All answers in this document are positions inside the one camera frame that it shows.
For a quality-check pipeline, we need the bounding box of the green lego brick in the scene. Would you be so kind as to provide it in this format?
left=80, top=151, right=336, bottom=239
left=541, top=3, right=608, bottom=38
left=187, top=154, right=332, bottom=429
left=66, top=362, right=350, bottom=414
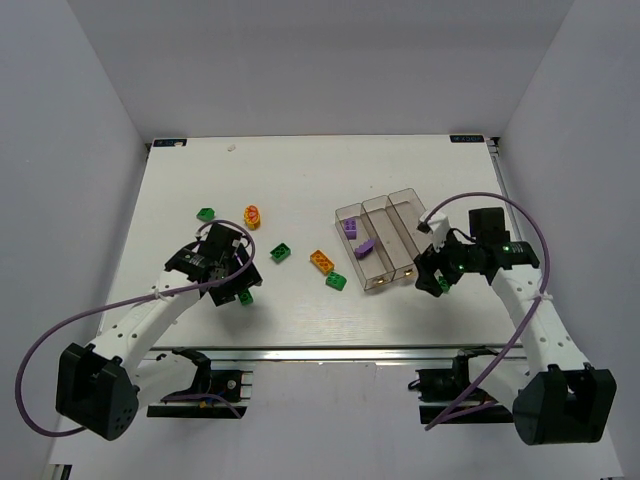
left=270, top=242, right=291, bottom=264
left=438, top=276, right=451, bottom=293
left=238, top=290, right=254, bottom=306
left=325, top=271, right=347, bottom=291
left=196, top=207, right=216, bottom=223

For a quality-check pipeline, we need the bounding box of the yellow orange flower lego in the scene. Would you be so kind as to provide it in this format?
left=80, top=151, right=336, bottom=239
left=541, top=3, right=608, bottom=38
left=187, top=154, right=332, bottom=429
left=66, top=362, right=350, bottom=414
left=243, top=205, right=261, bottom=230

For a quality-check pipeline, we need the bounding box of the orange long lego brick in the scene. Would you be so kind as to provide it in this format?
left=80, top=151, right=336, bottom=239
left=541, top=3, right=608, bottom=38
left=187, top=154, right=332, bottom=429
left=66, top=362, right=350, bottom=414
left=310, top=250, right=335, bottom=276

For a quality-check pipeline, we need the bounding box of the purple curved lego brick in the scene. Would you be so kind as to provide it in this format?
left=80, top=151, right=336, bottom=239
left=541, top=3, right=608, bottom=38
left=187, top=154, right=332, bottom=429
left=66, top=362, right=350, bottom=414
left=354, top=238, right=376, bottom=260

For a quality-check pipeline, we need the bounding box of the purple square lego brick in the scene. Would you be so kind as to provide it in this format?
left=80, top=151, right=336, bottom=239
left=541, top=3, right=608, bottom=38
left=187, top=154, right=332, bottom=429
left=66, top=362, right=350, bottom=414
left=342, top=217, right=358, bottom=240

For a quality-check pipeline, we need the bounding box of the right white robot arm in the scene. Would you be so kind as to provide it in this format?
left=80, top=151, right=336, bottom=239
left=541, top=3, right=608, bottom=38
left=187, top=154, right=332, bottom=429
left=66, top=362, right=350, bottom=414
left=414, top=207, right=617, bottom=445

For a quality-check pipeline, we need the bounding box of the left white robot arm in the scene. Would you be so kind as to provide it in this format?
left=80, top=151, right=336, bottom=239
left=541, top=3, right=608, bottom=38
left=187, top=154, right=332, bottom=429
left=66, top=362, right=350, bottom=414
left=55, top=220, right=262, bottom=441

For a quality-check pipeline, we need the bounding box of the right clear container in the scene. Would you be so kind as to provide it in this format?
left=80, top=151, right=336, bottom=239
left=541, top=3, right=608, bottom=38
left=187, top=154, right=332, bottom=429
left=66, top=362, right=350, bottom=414
left=386, top=188, right=431, bottom=278

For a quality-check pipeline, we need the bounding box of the clear container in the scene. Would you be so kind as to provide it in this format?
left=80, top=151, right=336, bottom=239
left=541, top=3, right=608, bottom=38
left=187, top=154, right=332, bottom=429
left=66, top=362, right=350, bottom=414
left=335, top=203, right=393, bottom=291
left=386, top=188, right=431, bottom=278
left=362, top=194, right=417, bottom=284

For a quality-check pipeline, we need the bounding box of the middle clear container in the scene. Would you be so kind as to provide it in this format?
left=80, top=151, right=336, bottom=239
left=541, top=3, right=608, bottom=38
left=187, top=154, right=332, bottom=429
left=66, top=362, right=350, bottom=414
left=362, top=194, right=417, bottom=284

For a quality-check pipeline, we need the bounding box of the left clear container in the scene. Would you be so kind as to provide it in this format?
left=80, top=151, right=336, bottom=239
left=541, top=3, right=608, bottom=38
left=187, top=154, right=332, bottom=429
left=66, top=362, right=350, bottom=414
left=335, top=203, right=393, bottom=291

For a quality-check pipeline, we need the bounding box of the blue label sticker right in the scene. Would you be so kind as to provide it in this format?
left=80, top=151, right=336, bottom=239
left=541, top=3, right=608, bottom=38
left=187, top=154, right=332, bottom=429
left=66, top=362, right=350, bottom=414
left=449, top=134, right=485, bottom=143

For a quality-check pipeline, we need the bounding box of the blue label sticker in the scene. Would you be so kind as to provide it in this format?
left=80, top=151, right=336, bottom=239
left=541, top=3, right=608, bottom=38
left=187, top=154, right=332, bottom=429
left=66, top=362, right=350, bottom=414
left=449, top=134, right=485, bottom=143
left=152, top=138, right=187, bottom=148

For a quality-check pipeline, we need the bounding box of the blue label sticker left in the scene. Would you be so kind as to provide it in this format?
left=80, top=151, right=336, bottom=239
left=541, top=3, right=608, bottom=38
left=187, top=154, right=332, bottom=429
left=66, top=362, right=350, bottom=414
left=152, top=138, right=187, bottom=148

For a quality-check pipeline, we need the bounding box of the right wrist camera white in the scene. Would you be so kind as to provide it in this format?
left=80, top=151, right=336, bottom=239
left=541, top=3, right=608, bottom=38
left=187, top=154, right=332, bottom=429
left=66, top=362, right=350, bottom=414
left=417, top=211, right=450, bottom=251

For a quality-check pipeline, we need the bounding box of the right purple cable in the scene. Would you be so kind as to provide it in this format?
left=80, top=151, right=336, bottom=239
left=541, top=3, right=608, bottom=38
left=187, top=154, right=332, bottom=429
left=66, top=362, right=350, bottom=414
left=418, top=192, right=552, bottom=431

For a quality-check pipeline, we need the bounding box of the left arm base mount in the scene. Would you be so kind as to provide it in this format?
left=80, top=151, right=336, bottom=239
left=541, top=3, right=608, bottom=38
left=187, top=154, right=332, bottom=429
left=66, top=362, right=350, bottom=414
left=146, top=348, right=253, bottom=420

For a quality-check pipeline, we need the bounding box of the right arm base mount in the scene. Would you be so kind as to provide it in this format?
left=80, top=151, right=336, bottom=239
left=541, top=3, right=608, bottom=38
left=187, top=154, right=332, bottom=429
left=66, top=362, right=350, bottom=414
left=409, top=349, right=516, bottom=426

